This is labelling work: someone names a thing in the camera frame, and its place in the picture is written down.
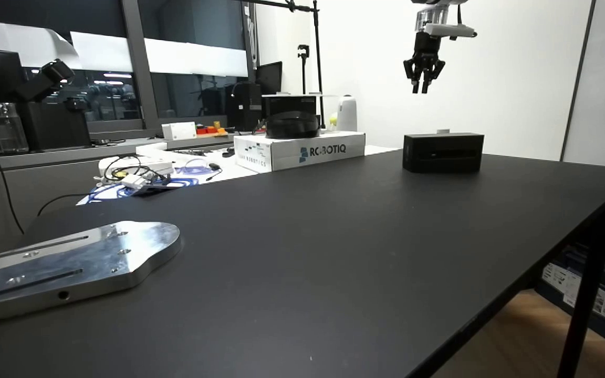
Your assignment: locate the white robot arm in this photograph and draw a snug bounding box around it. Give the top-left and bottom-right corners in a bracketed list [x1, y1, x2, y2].
[404, 0, 476, 95]

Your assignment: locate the black table leg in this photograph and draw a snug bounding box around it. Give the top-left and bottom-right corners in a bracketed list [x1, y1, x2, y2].
[556, 210, 605, 378]

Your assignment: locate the silver metal mounting plate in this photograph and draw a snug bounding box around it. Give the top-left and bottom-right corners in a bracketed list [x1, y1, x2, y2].
[0, 221, 181, 321]

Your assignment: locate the white Robotiq cardboard box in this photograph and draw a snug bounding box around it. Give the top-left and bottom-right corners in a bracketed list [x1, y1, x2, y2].
[232, 132, 366, 172]

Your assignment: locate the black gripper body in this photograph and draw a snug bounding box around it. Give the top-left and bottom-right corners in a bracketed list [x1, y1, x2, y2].
[413, 32, 441, 67]

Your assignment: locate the black box on white box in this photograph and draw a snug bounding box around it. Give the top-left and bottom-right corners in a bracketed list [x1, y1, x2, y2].
[263, 95, 320, 138]

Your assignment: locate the white jug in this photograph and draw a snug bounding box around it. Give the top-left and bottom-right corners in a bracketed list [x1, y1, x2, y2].
[336, 97, 357, 129]

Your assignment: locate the black camera on stand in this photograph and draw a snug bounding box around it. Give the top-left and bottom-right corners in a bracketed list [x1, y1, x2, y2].
[14, 58, 73, 101]

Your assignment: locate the black stereo camera box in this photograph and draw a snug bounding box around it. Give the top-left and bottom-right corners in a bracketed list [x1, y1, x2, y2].
[404, 132, 482, 172]

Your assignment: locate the black cable on wall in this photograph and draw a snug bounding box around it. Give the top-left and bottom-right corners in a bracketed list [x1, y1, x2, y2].
[0, 153, 27, 236]

